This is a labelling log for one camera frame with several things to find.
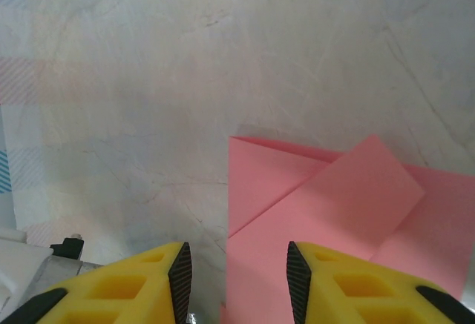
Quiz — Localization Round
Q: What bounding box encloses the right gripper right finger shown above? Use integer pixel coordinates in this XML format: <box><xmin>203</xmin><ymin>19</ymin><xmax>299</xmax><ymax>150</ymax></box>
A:
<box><xmin>286</xmin><ymin>241</ymin><xmax>475</xmax><ymax>324</ymax></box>

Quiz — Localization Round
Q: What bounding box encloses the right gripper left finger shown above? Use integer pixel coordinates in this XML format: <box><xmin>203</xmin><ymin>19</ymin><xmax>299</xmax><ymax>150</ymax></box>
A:
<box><xmin>0</xmin><ymin>241</ymin><xmax>193</xmax><ymax>324</ymax></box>

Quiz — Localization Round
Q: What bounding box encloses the pink paper sheet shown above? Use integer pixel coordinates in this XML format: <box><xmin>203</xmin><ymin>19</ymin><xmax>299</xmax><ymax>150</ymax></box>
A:
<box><xmin>220</xmin><ymin>134</ymin><xmax>475</xmax><ymax>324</ymax></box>

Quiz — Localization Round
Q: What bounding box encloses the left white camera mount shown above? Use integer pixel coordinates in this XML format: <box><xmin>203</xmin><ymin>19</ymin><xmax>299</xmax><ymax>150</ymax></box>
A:
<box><xmin>0</xmin><ymin>227</ymin><xmax>53</xmax><ymax>305</ymax></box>

